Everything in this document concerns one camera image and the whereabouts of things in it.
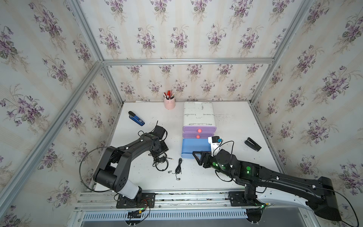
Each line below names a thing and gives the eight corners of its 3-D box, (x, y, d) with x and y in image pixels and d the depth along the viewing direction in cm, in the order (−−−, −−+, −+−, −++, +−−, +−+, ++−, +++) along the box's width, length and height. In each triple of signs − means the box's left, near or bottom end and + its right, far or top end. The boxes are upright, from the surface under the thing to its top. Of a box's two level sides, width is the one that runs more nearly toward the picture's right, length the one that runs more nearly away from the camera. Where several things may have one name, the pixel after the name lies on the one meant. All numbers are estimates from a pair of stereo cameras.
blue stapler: (128, 117, 112) (126, 113, 108) (131, 114, 114) (129, 110, 110) (142, 126, 107) (140, 122, 103) (145, 123, 109) (144, 119, 104)
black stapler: (257, 152, 93) (258, 151, 91) (243, 142, 98) (244, 140, 96) (260, 148, 95) (262, 146, 93) (247, 138, 100) (248, 136, 98)
